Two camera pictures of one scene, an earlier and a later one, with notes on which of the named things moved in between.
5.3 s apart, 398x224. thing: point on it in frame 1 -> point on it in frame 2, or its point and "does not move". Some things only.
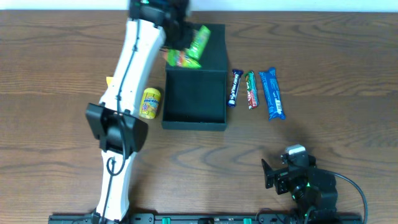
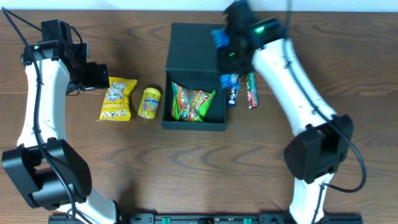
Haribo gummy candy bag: [188, 58] -> [189, 106]
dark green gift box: [196, 99] does not move
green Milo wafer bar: [252, 89] does not move
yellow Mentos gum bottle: [150, 103] does not move
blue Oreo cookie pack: [270, 84] -> [231, 82]
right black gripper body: [280, 179] -> [232, 66]
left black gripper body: [181, 38] -> [97, 76]
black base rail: [309, 218] does not move
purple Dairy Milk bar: [237, 74] does not move
